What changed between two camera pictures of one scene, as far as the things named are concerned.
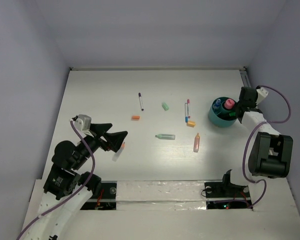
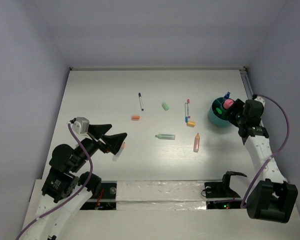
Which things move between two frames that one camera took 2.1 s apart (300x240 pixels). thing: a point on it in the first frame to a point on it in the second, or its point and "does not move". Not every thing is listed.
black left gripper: [114, 140] does not move
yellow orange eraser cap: [191, 123] does not move
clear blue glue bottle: [217, 103] to [227, 95]
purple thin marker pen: [141, 101] does not move
